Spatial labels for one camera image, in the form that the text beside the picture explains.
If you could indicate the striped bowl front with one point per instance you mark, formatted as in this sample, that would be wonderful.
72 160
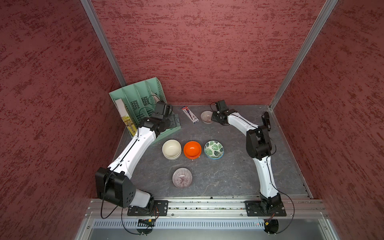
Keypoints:
182 178

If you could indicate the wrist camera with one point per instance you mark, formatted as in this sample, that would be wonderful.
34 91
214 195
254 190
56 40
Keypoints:
221 106
162 111

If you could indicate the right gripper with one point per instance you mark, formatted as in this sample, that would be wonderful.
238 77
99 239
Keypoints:
214 118

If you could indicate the black stapler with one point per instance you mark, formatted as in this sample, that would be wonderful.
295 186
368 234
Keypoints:
266 121

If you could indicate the aluminium rail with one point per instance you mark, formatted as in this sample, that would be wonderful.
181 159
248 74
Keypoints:
295 207

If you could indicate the yellow book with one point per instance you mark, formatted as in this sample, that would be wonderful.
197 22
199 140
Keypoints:
126 117

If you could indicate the cream bowl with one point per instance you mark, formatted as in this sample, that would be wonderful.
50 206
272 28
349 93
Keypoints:
171 149

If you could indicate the green leaf bowl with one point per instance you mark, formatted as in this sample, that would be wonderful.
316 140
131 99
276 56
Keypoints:
213 150

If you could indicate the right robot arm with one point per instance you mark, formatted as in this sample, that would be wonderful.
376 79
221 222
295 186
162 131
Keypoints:
259 147

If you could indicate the orange bowl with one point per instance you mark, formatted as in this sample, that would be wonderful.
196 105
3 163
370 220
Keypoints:
192 150

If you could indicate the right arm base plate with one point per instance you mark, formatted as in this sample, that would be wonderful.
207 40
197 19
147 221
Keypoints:
262 209

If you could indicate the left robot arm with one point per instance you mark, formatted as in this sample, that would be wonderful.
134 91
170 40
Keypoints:
114 183

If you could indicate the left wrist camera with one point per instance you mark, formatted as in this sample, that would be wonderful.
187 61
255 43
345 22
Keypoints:
162 111

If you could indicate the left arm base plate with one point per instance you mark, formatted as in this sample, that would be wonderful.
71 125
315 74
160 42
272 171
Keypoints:
153 208

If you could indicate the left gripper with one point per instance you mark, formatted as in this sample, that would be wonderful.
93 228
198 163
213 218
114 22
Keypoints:
173 124

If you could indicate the striped bowl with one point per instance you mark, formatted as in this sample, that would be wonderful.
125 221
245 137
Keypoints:
206 117
182 178

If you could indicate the mint green file organizer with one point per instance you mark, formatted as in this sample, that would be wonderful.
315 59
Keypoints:
140 98

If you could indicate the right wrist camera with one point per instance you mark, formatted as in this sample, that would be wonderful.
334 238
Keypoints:
221 106

